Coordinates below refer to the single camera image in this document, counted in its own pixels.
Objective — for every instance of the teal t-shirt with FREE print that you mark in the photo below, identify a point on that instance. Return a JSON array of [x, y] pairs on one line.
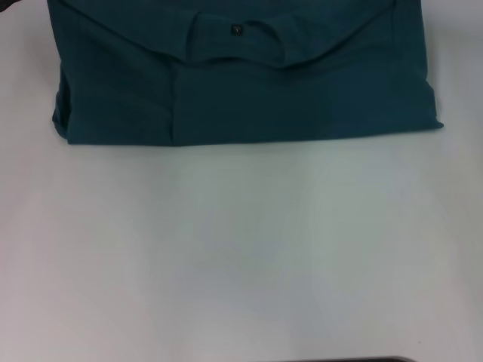
[[245, 94]]

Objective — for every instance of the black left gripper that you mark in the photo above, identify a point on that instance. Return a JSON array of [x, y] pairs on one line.
[[7, 1]]

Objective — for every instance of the dark robot torso edge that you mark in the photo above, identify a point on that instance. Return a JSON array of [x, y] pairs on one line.
[[339, 359]]

